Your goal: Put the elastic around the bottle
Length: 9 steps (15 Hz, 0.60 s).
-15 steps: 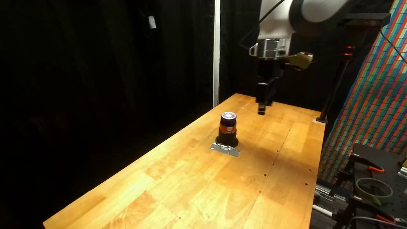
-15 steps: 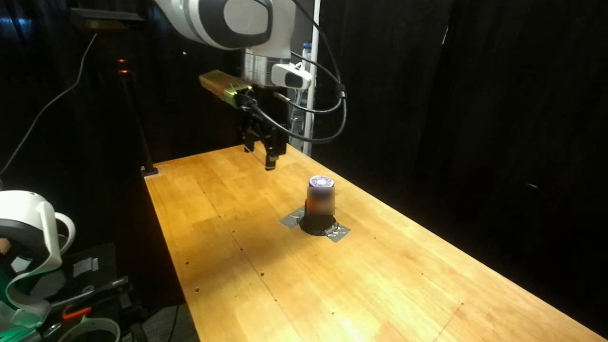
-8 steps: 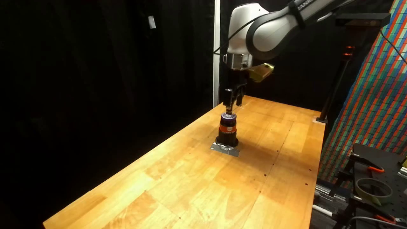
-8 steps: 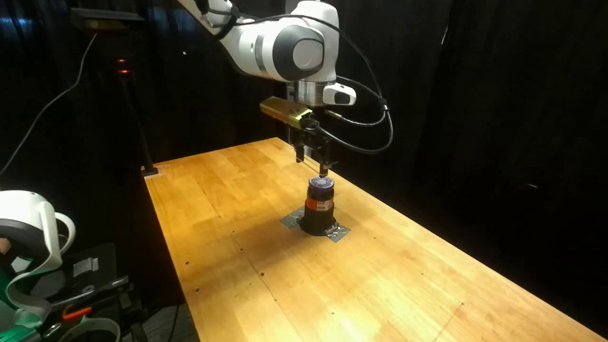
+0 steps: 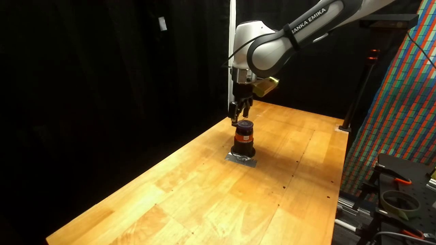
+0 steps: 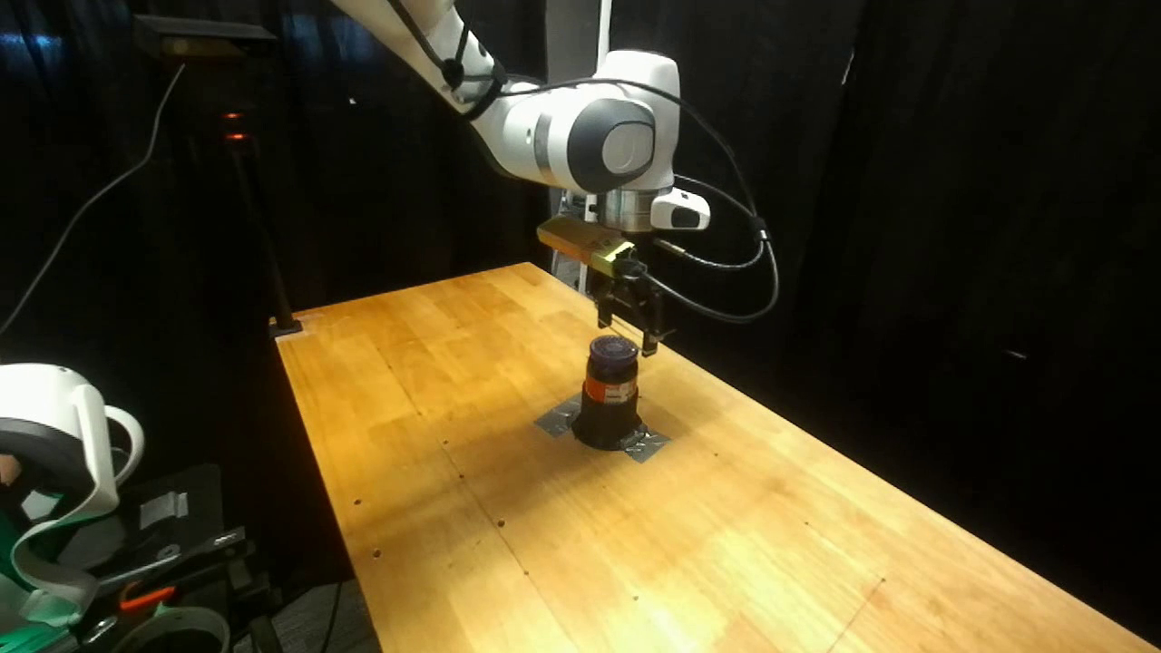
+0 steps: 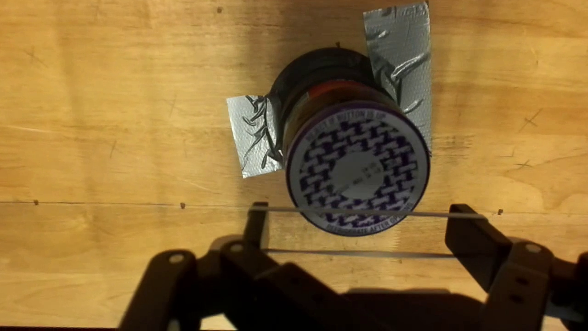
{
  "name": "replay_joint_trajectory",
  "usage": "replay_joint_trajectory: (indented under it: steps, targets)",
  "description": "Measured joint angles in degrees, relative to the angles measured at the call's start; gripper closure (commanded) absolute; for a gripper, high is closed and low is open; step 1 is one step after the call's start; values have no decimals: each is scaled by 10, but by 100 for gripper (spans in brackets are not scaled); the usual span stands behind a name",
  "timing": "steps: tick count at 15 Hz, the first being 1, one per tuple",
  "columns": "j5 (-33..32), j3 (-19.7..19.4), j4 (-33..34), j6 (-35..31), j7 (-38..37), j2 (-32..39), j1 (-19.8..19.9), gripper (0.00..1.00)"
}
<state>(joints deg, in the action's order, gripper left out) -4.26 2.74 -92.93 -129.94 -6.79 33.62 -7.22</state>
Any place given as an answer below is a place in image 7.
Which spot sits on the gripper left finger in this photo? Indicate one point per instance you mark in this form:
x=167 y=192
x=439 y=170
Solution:
x=239 y=276

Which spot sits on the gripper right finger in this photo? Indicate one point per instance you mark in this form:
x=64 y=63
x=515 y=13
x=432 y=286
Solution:
x=514 y=276

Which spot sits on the large grey duct tape strip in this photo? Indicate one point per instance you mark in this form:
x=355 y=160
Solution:
x=404 y=69

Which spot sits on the small grey duct tape strip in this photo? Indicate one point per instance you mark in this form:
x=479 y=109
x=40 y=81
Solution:
x=252 y=138

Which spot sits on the bottle with purple patterned lid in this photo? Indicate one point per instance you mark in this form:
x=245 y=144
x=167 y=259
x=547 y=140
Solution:
x=357 y=165

